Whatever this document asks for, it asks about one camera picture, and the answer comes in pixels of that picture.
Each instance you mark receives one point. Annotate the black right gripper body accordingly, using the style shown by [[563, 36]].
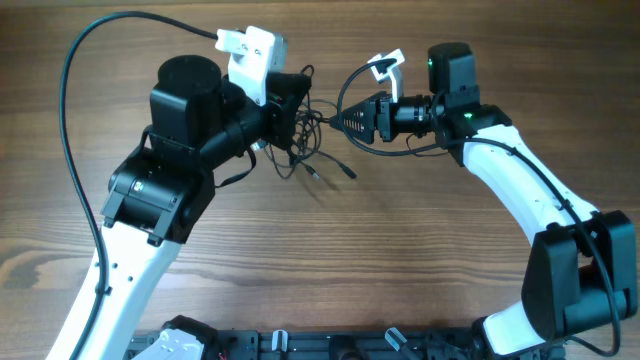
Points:
[[381, 116]]

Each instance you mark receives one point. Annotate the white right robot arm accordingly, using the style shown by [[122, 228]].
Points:
[[581, 270]]

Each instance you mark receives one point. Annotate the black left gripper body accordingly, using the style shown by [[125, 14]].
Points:
[[285, 112]]

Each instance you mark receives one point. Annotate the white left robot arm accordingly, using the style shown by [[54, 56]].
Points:
[[201, 118]]

